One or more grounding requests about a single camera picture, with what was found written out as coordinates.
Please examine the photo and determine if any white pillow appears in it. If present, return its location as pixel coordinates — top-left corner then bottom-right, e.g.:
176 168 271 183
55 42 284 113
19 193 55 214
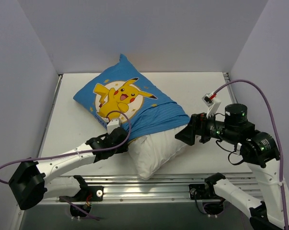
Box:
128 125 187 180

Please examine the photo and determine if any blue Pikachu pillowcase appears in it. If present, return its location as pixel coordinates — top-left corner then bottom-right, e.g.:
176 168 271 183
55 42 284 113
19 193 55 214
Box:
73 54 189 140

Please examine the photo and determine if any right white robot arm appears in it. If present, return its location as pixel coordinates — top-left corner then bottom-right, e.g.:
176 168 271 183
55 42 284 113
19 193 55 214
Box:
175 103 289 230

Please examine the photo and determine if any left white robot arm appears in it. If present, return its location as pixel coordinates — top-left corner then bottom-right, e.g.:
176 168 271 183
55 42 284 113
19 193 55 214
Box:
8 127 129 210

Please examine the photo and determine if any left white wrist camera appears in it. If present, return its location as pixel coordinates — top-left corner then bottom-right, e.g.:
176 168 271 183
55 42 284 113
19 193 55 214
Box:
106 117 121 135

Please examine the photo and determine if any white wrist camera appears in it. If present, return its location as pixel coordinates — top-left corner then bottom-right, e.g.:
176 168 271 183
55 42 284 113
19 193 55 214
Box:
202 92 221 118
106 117 121 135

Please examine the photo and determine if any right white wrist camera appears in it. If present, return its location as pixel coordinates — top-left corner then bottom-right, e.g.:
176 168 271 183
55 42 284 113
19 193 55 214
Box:
202 92 221 118

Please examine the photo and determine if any aluminium frame rail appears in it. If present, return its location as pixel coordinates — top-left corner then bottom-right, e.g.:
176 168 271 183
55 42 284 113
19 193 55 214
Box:
37 72 261 204

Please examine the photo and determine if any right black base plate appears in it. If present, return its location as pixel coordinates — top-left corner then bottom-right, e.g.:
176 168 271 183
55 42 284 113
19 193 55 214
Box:
188 184 221 200

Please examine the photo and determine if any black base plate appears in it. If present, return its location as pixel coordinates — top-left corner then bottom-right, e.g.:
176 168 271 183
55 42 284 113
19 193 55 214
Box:
59 185 104 203
188 184 221 200

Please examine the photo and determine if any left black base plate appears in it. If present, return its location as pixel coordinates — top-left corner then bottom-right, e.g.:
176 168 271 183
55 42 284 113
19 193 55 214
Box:
59 185 104 203

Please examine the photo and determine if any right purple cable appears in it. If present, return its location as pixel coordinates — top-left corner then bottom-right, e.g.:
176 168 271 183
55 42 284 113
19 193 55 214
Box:
211 79 289 230

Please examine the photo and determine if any purple cable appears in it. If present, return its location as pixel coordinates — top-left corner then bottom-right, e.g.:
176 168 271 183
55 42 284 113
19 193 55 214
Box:
0 110 132 185
211 79 289 230

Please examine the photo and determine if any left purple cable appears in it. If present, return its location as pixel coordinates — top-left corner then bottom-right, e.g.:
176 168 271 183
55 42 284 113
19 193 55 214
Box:
0 110 132 185

